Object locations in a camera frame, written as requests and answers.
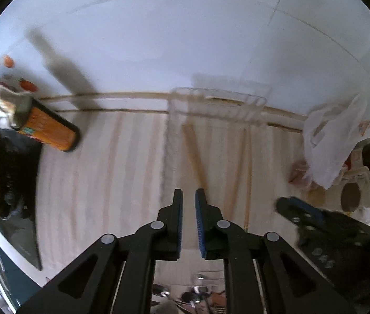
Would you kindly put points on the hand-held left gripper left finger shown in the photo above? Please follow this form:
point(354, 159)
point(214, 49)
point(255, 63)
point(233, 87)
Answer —
point(178, 225)

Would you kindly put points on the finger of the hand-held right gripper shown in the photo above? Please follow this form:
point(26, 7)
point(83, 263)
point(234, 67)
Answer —
point(298, 210)

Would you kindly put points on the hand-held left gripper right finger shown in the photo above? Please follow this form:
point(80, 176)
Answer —
point(200, 225)

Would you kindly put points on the wooden chopstick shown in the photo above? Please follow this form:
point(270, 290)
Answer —
point(195, 157)

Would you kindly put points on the clear plastic utensil container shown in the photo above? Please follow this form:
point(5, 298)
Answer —
point(217, 104)

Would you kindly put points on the brown-capped clear jar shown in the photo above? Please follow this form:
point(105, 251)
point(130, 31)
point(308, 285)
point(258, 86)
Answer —
point(350, 196)

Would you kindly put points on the metal spoon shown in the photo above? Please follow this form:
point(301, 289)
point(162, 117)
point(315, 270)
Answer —
point(161, 292)

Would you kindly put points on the white plastic bag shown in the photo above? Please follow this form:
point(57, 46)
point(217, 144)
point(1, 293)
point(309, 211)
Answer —
point(330, 137)

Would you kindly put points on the striped table mat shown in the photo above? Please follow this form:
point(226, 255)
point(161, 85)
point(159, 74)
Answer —
point(106, 186)

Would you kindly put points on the black induction cooktop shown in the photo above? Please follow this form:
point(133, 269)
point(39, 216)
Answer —
point(24, 235)

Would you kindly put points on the soy sauce bottle orange label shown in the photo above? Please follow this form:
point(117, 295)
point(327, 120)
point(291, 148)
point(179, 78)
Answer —
point(49, 126)

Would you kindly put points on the colourful wall stickers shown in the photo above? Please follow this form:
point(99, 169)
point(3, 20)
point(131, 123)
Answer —
point(26, 84)

